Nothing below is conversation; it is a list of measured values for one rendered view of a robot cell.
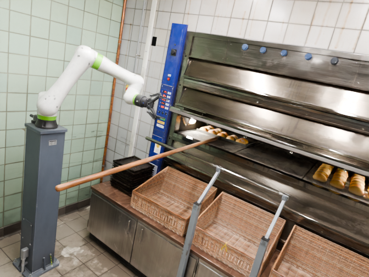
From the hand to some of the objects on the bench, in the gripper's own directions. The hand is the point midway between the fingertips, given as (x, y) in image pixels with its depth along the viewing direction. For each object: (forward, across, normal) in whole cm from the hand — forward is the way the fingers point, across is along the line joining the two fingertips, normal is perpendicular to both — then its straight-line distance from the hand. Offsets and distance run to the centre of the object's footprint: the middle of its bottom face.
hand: (164, 109), depth 194 cm
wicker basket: (+6, +91, -29) cm, 96 cm away
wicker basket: (+127, +91, -29) cm, 159 cm away
